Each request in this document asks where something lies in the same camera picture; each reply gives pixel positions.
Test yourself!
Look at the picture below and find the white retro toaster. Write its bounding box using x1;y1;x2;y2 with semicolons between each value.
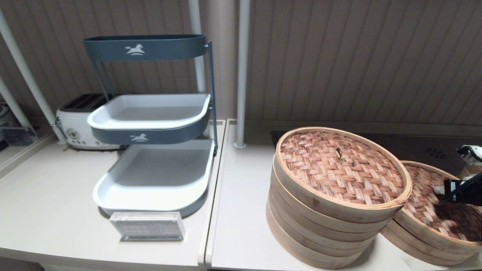
55;93;121;151

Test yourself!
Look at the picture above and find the white metal support pole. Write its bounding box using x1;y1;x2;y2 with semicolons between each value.
188;0;208;94
0;77;33;131
233;0;251;149
0;8;68;146

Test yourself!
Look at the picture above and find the small dark acrylic sign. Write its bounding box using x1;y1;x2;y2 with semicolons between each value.
0;127;38;148

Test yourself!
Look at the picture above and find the black camera cable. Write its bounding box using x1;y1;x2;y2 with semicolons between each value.
439;173;482;204

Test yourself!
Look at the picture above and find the white-lined blue-grey rack tray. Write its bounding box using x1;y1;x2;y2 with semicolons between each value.
93;139;216;219
87;93;211;146

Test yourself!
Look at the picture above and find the low bamboo steamer base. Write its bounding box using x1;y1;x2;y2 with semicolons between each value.
380;222;482;266

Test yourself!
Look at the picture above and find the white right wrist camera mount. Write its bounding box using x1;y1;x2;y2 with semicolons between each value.
457;145;482;166

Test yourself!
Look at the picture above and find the blue-grey oval rack shelf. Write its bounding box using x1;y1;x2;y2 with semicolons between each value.
83;35;207;62

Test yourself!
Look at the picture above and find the small woven bamboo steamer lid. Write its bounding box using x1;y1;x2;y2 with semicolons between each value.
392;161;482;254

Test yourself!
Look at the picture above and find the blue-grey metal rack frame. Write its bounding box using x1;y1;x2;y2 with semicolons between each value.
92;41;219;157

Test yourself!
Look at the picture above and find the clear acrylic warning sign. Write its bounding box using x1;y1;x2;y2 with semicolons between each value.
109;212;186;242

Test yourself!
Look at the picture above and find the large bamboo steamer basket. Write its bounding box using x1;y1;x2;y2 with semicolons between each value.
268;177;388;245
265;203;374;269

